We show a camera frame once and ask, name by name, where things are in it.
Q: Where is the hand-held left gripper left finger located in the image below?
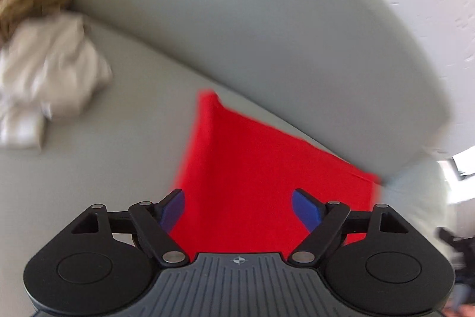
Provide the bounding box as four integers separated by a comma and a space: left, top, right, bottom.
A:
70, 188, 188, 268

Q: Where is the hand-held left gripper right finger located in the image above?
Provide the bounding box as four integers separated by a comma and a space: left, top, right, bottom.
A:
291, 188, 407, 268

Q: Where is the red long-sleeved shirt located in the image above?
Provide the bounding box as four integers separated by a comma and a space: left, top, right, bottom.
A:
171, 89, 381, 257

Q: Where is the large grey sofa cushion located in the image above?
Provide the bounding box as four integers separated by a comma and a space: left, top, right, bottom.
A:
382, 158, 452, 247

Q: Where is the light grey sofa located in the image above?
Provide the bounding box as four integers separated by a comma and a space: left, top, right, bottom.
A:
0, 0, 452, 303

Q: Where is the crumpled off-white cloth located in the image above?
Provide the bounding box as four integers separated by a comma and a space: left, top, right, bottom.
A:
0, 13, 113, 151

